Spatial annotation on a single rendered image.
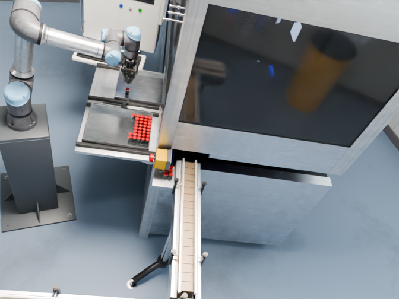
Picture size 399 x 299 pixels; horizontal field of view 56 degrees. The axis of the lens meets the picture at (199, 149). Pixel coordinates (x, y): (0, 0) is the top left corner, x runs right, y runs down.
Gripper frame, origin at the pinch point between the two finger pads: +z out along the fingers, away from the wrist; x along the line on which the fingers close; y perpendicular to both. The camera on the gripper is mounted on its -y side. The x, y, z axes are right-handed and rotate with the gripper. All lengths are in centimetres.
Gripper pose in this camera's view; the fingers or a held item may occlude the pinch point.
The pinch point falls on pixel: (128, 80)
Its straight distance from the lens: 220.7
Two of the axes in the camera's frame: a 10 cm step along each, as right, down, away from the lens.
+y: 0.0, 7.8, -6.3
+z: -2.3, 6.1, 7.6
